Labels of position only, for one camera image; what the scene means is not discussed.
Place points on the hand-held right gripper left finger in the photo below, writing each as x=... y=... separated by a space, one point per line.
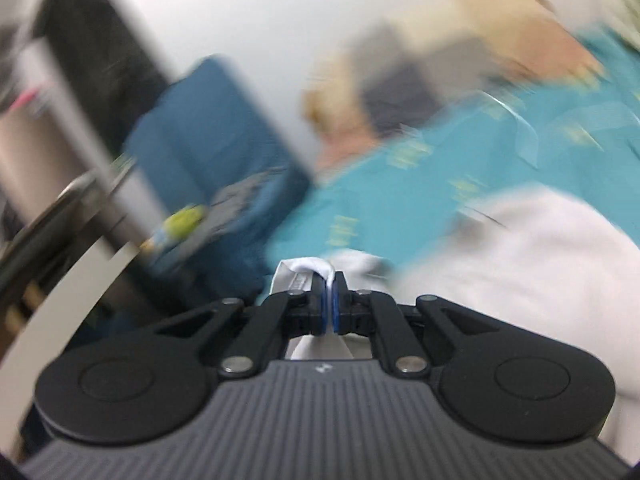
x=324 y=310

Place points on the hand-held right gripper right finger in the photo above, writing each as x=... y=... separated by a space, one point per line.
x=337 y=310

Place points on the white shirt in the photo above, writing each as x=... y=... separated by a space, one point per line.
x=525 y=270

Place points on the teal printed bed sheet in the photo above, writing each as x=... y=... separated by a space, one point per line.
x=400 y=195

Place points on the grey cloth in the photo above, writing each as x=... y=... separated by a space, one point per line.
x=240 y=200

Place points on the green plush toy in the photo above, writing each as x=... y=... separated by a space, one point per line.
x=184 y=221

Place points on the blue covered chair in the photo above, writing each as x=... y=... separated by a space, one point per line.
x=235 y=120
x=155 y=160

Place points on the checked pillow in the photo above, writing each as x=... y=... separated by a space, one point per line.
x=425 y=70

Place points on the wooden table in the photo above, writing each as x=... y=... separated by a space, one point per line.
x=65 y=310

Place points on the beige refrigerator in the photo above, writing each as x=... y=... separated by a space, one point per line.
x=25 y=160

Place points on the dark window grille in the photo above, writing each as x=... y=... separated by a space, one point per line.
x=100 y=35

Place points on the pink lidded container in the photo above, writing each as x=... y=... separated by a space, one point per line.
x=25 y=100

